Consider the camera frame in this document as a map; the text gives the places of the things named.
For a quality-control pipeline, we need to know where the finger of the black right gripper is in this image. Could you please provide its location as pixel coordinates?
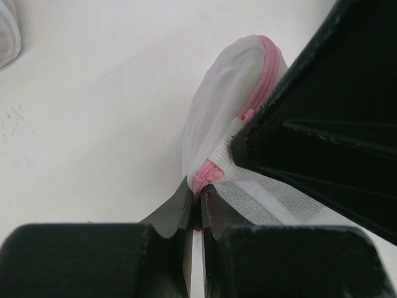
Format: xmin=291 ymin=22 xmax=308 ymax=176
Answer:
xmin=231 ymin=1 xmax=396 ymax=243

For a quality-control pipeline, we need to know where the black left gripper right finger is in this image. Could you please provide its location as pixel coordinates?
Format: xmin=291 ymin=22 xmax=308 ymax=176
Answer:
xmin=200 ymin=186 xmax=396 ymax=297

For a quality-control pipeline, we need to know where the white mesh laundry bag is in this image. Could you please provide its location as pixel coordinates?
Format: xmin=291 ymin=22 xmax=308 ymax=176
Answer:
xmin=0 ymin=0 xmax=22 ymax=70
xmin=182 ymin=35 xmax=326 ymax=225

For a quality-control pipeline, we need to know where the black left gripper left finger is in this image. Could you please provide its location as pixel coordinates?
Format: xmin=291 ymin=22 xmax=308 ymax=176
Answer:
xmin=1 ymin=180 xmax=192 ymax=297

